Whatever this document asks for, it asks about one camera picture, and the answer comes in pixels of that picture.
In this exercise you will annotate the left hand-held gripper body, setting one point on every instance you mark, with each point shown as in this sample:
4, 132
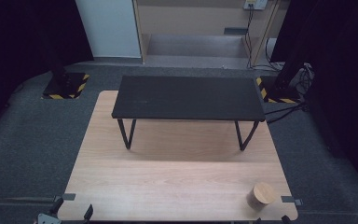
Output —
47, 219

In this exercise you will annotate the round wooden canister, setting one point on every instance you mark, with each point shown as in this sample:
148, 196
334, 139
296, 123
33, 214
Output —
262, 194

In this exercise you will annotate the grey tape strip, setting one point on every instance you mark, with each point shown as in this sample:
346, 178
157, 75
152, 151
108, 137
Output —
69, 196
290, 200

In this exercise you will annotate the black stand with striped base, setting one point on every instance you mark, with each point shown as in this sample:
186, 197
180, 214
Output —
282, 90
64, 84

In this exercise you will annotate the black metal shelf riser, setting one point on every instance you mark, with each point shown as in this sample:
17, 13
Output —
186, 98

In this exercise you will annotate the dark curtain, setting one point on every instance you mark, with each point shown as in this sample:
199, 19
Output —
345, 77
18, 43

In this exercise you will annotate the white panel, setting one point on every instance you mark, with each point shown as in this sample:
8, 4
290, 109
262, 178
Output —
108, 28

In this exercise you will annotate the grey label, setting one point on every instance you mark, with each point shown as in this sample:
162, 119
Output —
235, 30

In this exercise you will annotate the light wooden cabinet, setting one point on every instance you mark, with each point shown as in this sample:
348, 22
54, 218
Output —
195, 18

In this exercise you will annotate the white power strip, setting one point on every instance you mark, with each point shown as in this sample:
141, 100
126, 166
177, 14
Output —
256, 4

